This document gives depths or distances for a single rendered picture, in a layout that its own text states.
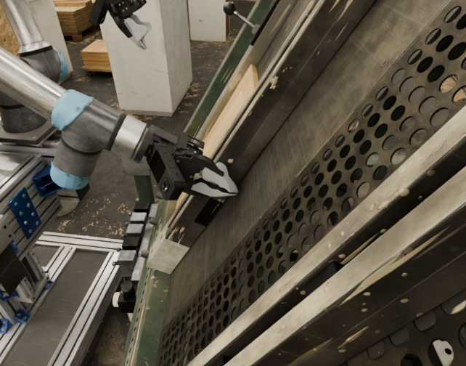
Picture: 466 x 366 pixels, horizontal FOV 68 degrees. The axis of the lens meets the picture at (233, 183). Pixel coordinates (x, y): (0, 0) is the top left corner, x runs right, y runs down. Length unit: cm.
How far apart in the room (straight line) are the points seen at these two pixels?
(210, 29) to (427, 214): 585
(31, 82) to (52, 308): 129
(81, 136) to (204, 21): 543
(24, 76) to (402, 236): 73
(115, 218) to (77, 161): 184
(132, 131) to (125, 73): 298
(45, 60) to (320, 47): 107
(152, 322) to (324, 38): 72
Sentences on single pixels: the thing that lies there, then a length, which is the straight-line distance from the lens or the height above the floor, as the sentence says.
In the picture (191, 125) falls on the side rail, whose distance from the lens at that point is 146.
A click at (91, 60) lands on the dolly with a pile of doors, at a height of 20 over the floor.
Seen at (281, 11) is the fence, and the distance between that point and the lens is 106.
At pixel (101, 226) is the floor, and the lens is 251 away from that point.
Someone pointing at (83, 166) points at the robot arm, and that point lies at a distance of 71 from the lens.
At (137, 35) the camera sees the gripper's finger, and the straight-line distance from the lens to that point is 110.
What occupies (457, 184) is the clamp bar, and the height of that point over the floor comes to 154.
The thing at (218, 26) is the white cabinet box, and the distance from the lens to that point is 599.
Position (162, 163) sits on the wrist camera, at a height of 132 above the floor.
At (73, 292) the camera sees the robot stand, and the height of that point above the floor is 21.
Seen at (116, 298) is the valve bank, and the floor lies 74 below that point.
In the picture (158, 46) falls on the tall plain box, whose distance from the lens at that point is 340.
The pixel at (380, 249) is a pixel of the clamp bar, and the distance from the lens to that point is 26.
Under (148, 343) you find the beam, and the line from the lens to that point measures 89.
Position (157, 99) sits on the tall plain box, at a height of 19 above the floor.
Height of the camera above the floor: 167
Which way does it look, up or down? 38 degrees down
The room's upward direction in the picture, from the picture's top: straight up
